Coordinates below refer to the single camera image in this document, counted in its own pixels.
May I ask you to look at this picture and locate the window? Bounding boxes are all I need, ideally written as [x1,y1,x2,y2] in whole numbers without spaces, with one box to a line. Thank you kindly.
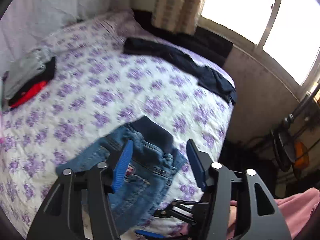
[200,0,320,86]

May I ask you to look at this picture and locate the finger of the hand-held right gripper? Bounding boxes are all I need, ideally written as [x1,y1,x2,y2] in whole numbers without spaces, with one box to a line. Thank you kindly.
[134,229,167,239]
[152,199,211,227]

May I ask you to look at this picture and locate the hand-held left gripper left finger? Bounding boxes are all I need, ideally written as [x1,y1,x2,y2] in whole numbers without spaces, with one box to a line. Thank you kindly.
[27,139,134,240]

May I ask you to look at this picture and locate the folded red garment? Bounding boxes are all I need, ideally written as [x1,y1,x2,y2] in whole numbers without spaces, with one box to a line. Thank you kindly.
[9,81,48,108]

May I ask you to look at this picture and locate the black bed end board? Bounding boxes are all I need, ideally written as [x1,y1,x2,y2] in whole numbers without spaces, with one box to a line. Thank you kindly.
[132,9,234,67]

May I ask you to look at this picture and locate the folded grey garment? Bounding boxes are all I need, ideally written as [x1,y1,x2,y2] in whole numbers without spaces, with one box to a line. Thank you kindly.
[4,49,52,99]

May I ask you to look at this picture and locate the orange round object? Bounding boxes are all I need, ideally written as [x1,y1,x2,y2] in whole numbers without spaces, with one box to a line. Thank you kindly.
[293,141,310,171]

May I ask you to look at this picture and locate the person's pink clothing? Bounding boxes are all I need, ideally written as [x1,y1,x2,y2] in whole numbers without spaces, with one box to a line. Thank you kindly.
[229,187,320,240]

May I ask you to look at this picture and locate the pale lavender headboard cover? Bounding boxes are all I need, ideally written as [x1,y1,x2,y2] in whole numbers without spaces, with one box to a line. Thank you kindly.
[0,0,134,67]

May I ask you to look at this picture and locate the purple floral bedspread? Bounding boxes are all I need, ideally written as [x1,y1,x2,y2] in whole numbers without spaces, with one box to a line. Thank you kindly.
[0,9,237,239]

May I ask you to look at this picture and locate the beige checked curtain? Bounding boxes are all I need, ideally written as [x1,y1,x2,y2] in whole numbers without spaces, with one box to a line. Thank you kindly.
[152,0,213,35]

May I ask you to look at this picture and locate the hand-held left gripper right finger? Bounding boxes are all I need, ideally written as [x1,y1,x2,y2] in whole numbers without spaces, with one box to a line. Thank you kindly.
[186,138,292,240]

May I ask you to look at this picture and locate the dark navy pants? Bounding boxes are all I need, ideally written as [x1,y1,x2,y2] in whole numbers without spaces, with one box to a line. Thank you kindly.
[123,37,237,105]

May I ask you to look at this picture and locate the blue denim jeans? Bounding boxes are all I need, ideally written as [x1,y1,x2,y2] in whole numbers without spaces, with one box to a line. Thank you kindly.
[56,116,188,233]

